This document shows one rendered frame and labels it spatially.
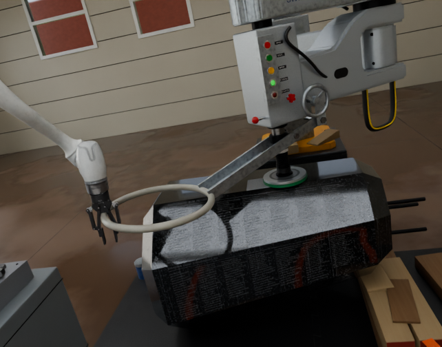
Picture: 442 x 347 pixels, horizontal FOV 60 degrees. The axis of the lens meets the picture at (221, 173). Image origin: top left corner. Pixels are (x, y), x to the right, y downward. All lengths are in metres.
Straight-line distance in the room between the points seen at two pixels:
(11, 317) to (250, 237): 0.99
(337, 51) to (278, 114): 0.42
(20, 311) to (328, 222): 1.27
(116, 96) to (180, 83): 1.46
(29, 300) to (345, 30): 1.72
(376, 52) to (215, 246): 1.24
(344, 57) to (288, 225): 0.82
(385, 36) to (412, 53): 6.17
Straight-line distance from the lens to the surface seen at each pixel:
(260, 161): 1.75
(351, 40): 1.96
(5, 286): 1.57
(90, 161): 1.57
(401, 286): 2.13
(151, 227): 1.44
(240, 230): 1.80
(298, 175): 1.87
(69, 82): 9.10
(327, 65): 1.87
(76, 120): 9.21
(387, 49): 2.14
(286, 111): 1.73
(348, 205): 1.83
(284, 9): 1.73
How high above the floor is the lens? 1.50
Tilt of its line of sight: 19 degrees down
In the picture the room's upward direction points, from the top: 12 degrees counter-clockwise
